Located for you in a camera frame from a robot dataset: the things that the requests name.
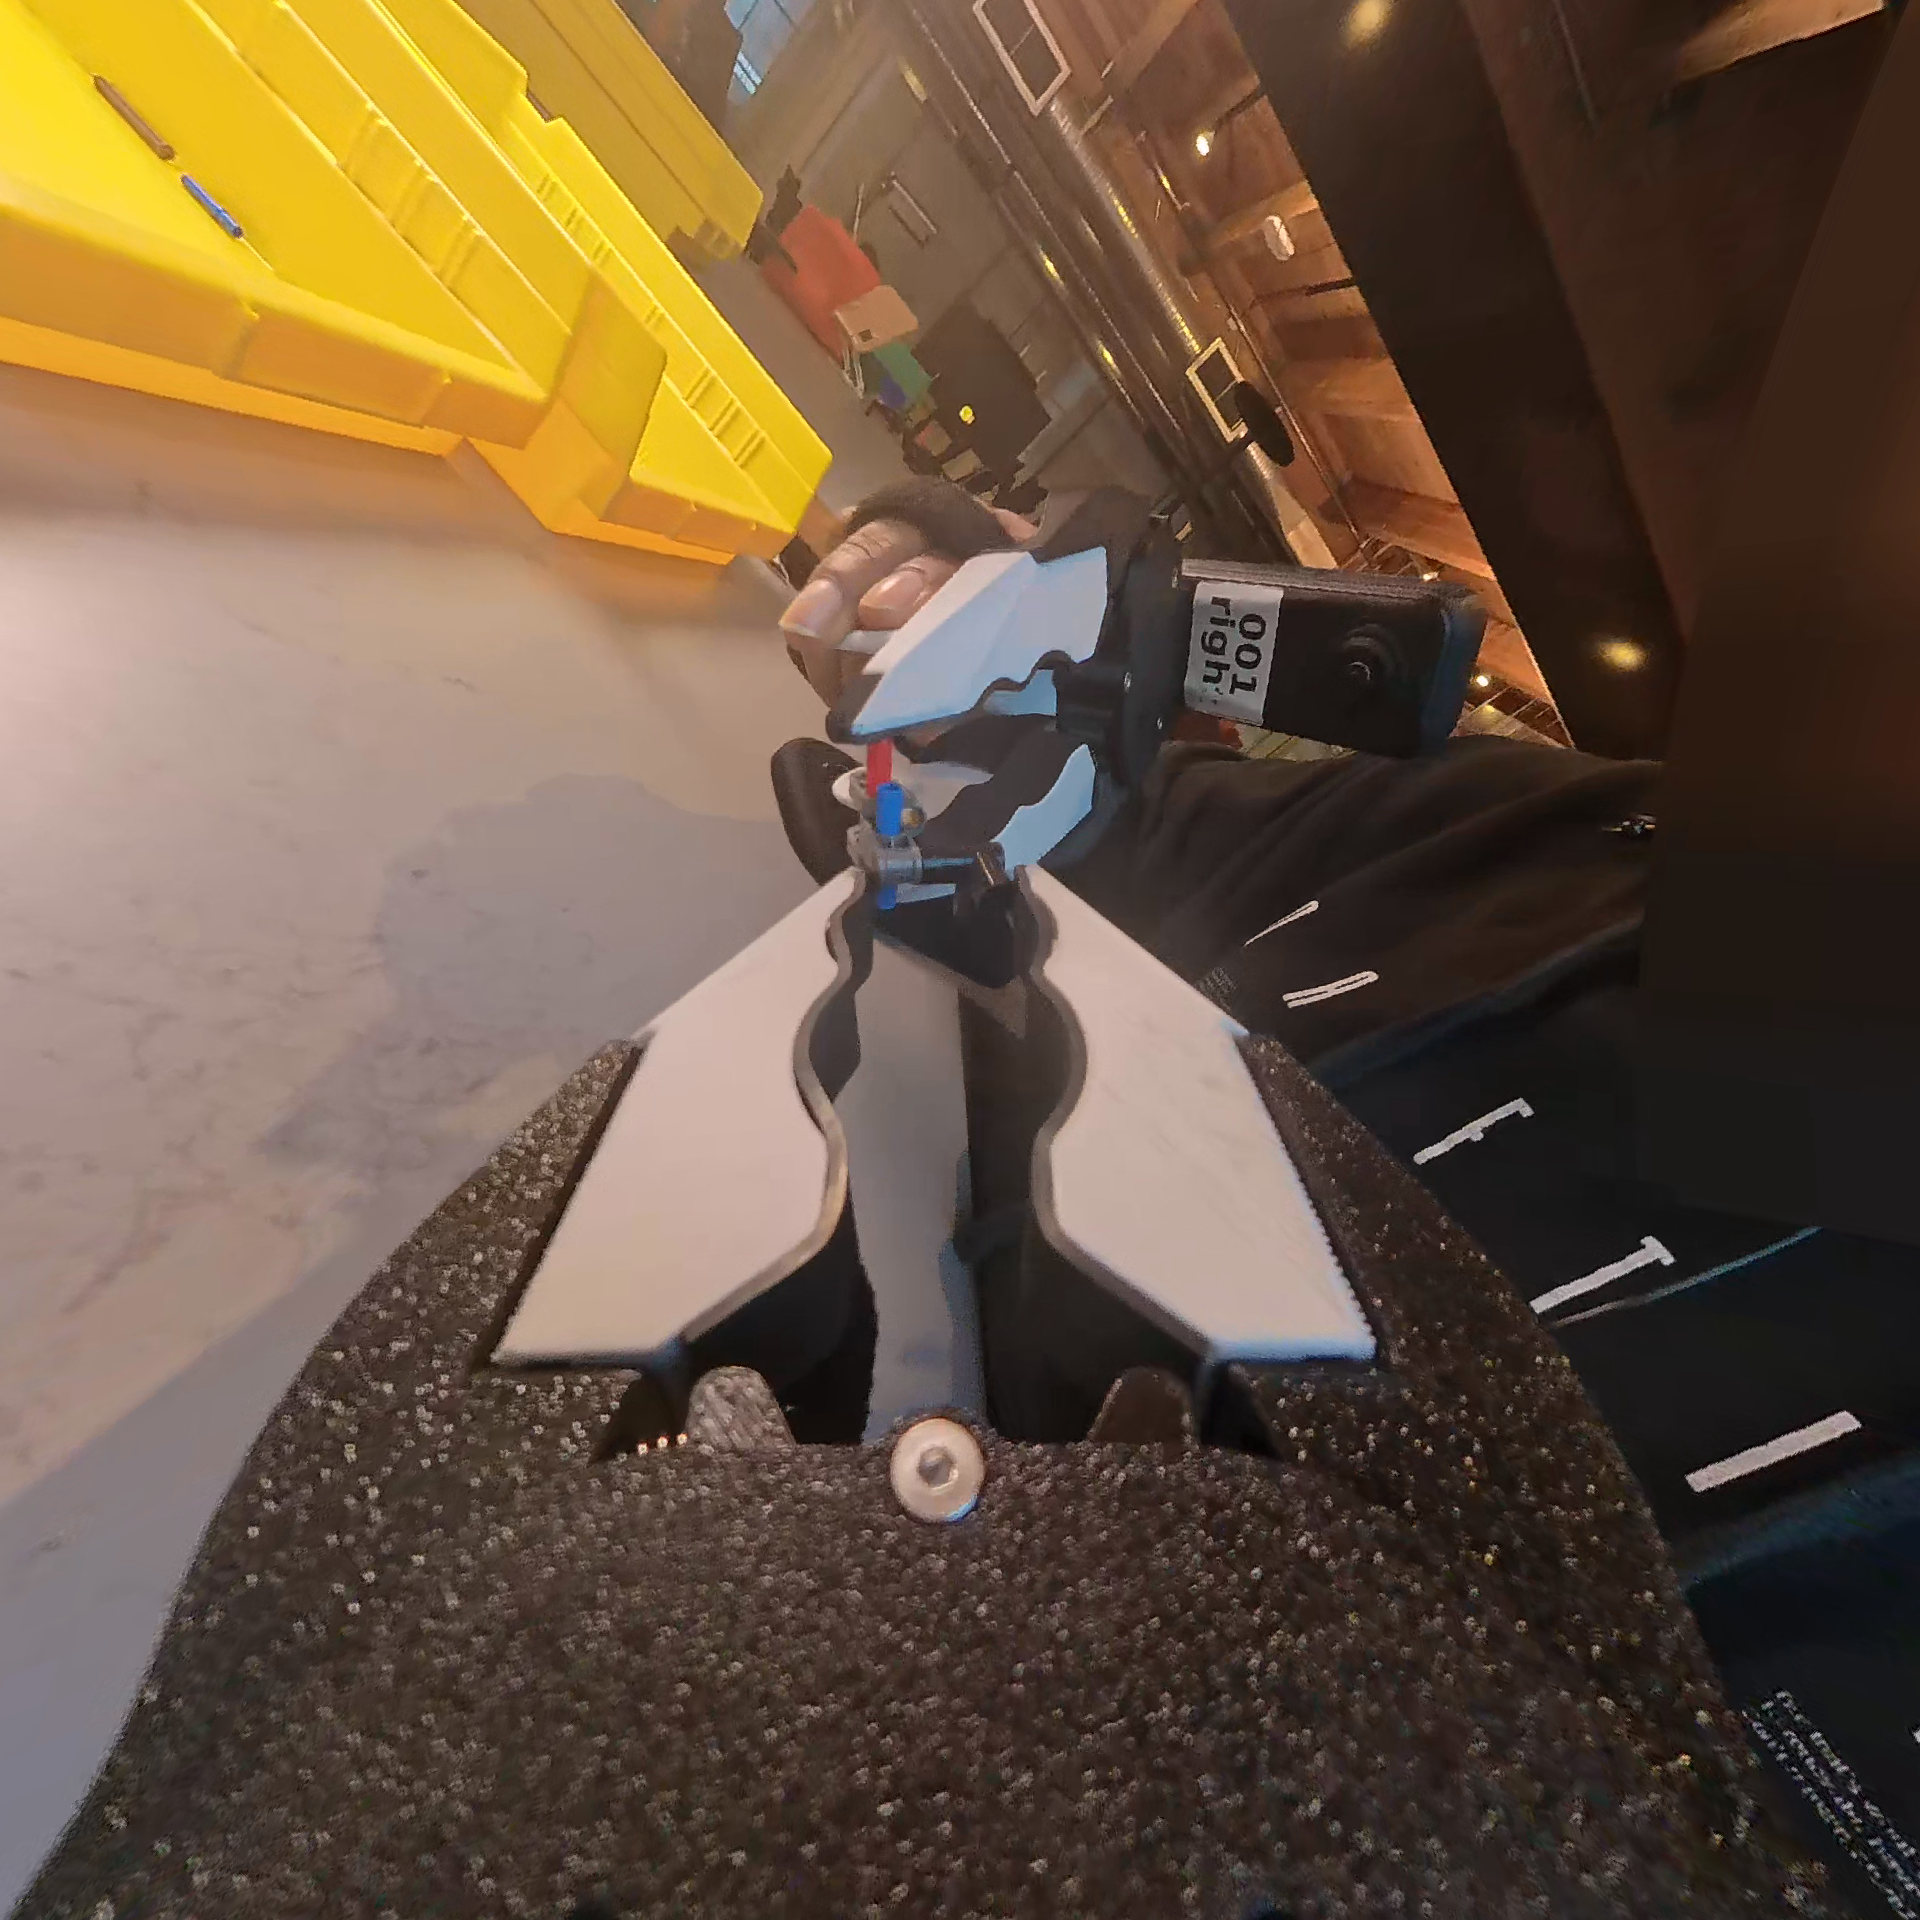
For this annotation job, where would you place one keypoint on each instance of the small blue pin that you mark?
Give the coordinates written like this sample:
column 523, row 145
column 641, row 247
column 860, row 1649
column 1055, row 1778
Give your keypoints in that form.
column 211, row 207

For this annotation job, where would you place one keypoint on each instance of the grey angular connector piece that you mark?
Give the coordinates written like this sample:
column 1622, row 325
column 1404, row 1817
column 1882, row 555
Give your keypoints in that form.
column 886, row 858

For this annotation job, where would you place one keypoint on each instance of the red toy pin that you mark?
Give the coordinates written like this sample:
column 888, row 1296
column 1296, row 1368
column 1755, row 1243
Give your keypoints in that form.
column 880, row 763

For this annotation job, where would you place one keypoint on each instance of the small beige chair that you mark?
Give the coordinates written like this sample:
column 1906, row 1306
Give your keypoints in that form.
column 878, row 319

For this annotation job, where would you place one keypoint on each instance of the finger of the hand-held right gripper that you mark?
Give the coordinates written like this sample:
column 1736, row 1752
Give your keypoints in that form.
column 991, row 630
column 1059, row 795

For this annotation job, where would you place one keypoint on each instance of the person's right hand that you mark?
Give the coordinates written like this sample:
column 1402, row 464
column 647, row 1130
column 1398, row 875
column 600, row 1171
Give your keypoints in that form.
column 868, row 579

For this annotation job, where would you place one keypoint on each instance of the grey desk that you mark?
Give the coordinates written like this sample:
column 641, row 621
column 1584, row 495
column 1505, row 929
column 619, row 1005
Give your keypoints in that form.
column 375, row 825

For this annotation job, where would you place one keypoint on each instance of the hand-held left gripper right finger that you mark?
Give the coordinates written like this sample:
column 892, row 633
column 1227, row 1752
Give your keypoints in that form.
column 1201, row 1184

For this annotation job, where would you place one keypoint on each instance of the person's right forearm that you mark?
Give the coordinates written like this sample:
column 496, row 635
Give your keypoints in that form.
column 1350, row 839

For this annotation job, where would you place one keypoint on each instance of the large yellow storage bin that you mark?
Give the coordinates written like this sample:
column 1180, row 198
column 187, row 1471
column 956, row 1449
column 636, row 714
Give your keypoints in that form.
column 225, row 301

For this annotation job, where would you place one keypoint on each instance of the black connector with blue pins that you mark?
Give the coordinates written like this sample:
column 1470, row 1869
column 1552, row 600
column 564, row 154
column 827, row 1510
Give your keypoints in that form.
column 983, row 869

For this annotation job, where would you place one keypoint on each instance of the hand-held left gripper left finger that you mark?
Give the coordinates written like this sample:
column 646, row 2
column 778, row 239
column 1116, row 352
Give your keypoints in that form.
column 691, row 1184

